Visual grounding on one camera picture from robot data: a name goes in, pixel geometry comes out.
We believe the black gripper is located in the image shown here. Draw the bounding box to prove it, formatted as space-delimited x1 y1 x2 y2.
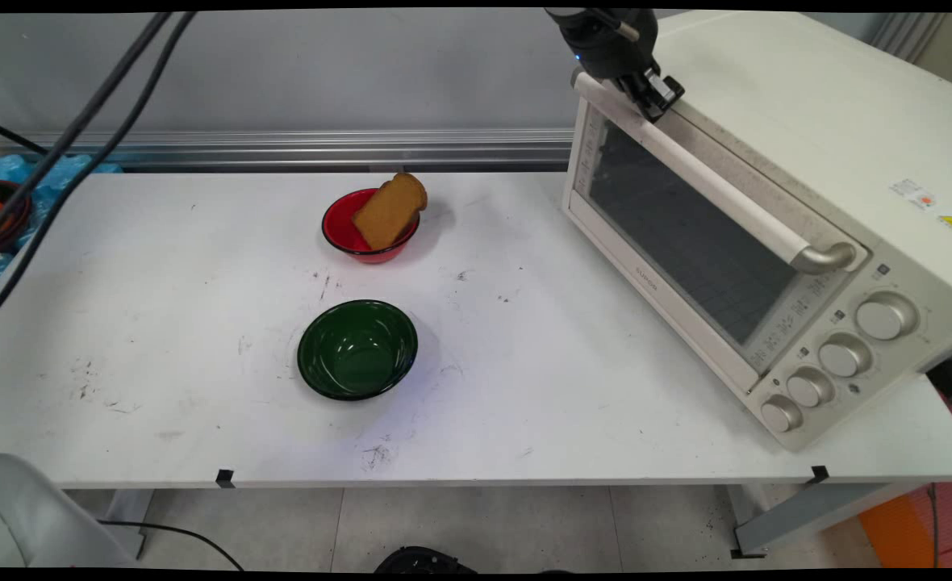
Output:
545 8 686 124

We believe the glass oven door with handle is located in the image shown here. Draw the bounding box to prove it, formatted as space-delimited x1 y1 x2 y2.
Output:
565 63 872 396

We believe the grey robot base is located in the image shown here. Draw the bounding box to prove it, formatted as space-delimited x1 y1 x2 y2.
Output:
0 453 140 568

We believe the cream toaster oven body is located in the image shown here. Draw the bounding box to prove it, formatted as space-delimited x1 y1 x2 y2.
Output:
562 10 952 453

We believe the grey curtain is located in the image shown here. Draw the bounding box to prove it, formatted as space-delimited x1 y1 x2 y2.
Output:
870 12 950 67

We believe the white label sticker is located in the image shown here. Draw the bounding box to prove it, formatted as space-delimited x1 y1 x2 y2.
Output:
889 178 939 211

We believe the brown bread slice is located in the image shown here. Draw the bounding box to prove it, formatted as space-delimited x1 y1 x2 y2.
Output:
351 172 429 251

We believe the large silver oven knob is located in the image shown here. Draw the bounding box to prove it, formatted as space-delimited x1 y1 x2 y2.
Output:
855 292 920 342

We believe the red bowl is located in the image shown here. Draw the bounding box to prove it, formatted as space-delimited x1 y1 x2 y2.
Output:
321 189 422 265

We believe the dark green bowl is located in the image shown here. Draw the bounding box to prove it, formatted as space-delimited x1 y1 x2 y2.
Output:
297 299 420 402

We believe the grey slanted table leg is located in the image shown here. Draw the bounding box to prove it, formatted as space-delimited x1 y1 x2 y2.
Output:
726 482 929 560

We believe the orange box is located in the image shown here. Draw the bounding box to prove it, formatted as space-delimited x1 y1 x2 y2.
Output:
857 478 952 569

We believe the black object on floor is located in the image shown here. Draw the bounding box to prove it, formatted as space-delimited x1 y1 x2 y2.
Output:
374 546 478 575

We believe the blue plastic bag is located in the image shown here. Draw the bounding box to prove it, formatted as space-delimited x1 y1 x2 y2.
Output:
0 153 123 291

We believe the dark brown bowl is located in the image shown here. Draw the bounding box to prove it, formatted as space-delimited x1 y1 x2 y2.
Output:
0 179 34 259

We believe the aluminium rail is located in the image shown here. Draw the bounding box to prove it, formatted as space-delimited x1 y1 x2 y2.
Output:
0 128 578 173

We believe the black camera cable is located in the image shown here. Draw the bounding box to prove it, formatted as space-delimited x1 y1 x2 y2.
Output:
0 11 199 325

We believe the black cable with beige end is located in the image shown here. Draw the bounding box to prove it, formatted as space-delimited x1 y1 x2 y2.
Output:
0 11 175 247

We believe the thin black background cable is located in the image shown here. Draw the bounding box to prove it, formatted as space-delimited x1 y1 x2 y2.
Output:
0 118 51 157

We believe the black floor cable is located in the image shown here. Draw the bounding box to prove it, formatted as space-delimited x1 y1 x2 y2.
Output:
97 520 244 572

